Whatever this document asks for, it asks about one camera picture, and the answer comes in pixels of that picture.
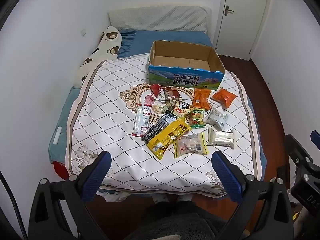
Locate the green snack packet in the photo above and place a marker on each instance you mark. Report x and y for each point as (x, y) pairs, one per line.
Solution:
(197, 118)

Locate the blue printed cardboard box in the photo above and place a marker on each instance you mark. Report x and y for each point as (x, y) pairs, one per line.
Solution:
(175, 78)

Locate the bed with blue sheet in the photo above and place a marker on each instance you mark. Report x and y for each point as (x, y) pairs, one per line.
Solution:
(150, 40)

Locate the small red snack packet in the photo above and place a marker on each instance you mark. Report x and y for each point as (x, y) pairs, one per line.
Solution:
(155, 89)

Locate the red cloth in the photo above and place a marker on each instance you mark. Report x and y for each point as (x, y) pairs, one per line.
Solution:
(60, 171)

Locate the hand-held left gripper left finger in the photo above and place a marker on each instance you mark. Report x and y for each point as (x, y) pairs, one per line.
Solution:
(97, 177)

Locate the white wafer snack packet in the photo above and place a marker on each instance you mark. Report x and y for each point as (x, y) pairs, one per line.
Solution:
(222, 138)

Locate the brown snack packet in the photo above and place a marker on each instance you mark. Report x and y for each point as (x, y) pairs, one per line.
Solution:
(172, 93)

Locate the white diamond-pattern blanket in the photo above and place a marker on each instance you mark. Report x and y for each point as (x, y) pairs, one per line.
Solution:
(112, 92)

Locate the tall orange snack packet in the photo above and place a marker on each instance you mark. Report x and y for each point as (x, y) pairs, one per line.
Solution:
(201, 99)

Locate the clear grey printed snack packet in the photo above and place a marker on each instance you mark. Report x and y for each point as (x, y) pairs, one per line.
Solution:
(217, 118)

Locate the bear print long pillow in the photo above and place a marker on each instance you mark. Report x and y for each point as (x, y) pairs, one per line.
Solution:
(107, 40)

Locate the white door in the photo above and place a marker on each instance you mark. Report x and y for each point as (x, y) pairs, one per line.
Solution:
(242, 25)

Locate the person's dark fleece legs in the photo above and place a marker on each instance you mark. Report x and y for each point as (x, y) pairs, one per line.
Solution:
(180, 220)

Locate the grey quilted pillow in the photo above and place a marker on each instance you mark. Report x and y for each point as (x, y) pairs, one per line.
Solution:
(160, 17)

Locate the clear pink yellow-edged snack packet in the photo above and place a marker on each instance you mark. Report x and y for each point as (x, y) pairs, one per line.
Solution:
(191, 145)

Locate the person's left foot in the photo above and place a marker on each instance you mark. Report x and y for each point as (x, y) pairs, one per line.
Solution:
(160, 199)

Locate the yellow snack packet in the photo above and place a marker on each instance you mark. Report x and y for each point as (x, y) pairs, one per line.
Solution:
(170, 136)

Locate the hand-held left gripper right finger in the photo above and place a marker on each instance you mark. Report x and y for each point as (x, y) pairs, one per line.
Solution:
(226, 177)

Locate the black snack packet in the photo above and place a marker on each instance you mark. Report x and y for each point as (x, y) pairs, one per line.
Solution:
(157, 127)

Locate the long red white snack packet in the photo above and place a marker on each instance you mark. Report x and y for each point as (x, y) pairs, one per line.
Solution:
(141, 120)

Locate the person's right foot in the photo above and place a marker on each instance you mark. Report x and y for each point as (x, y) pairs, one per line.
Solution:
(184, 198)

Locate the wide orange snack packet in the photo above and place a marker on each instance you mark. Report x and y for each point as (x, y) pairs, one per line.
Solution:
(224, 97)

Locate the panda print snack packet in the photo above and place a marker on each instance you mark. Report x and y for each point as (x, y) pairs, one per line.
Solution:
(182, 108)

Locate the person's foot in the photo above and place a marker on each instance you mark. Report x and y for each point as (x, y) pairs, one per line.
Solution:
(184, 198)
(160, 199)

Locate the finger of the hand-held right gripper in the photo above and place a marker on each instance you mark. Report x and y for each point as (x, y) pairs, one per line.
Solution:
(315, 138)
(296, 150)

